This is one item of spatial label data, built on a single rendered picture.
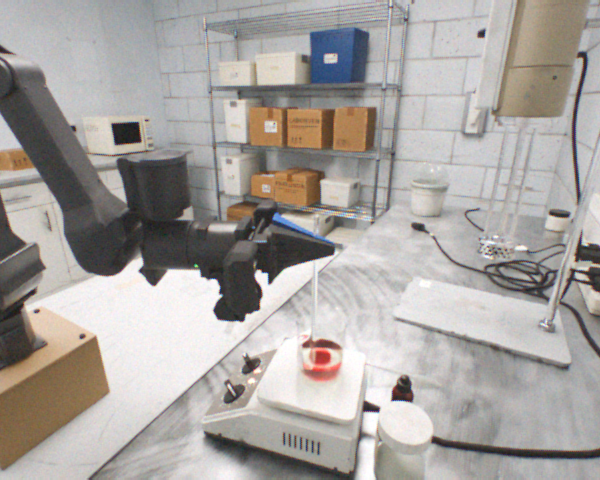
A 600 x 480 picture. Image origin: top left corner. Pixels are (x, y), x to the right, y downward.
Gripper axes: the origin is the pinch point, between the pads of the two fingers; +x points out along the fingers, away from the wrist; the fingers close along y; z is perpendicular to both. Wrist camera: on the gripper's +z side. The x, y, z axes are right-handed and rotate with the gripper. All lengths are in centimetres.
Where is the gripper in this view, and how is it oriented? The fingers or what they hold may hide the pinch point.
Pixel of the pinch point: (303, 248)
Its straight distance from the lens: 39.5
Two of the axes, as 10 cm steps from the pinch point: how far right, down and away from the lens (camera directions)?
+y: -0.7, 3.6, -9.3
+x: 10.0, 0.2, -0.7
